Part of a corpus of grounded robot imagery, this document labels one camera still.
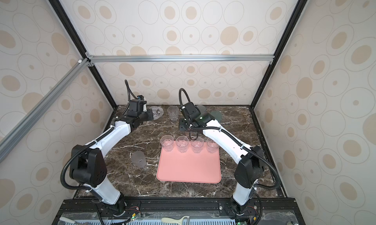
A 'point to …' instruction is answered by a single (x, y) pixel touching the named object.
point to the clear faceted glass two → (157, 112)
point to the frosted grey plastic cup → (138, 159)
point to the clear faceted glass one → (182, 142)
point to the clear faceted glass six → (173, 111)
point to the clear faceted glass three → (197, 145)
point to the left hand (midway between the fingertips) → (154, 108)
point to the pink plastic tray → (202, 167)
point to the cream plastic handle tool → (169, 219)
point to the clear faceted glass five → (167, 142)
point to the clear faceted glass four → (211, 146)
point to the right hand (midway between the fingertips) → (182, 126)
